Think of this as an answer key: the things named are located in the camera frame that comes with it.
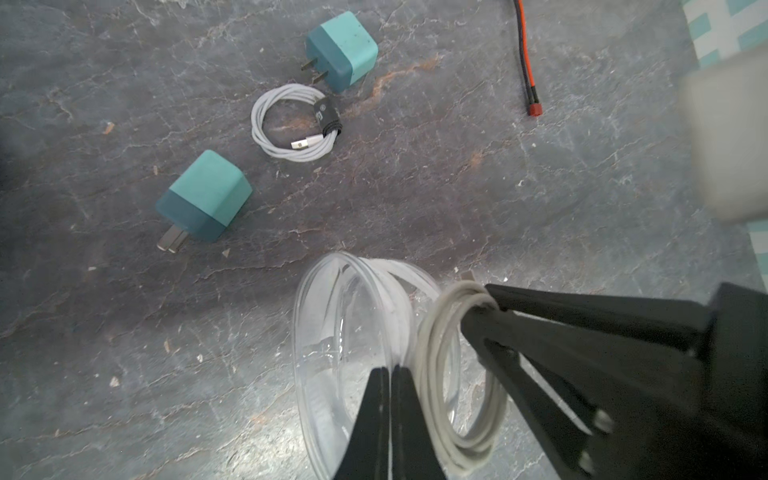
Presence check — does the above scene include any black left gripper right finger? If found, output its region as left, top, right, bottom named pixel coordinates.
left=391, top=366, right=446, bottom=480

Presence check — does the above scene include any white coiled cable small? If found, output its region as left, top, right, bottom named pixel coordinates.
left=250, top=83, right=342, bottom=163

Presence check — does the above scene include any teal wall charger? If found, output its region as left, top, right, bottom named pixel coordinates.
left=155, top=150, right=253, bottom=253
left=302, top=11, right=379, bottom=94

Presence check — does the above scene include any teal wall charger left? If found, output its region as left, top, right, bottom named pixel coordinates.
left=155, top=150, right=253, bottom=253

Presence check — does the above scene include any red black charger lead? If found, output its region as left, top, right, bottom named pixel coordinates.
left=512, top=0, right=543, bottom=117

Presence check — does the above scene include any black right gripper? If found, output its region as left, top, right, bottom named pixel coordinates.
left=461, top=284, right=767, bottom=479

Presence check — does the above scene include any teal wall charger far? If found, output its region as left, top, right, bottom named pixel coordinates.
left=302, top=11, right=379, bottom=94

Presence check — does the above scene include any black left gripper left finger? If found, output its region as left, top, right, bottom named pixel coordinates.
left=334, top=367, right=391, bottom=480

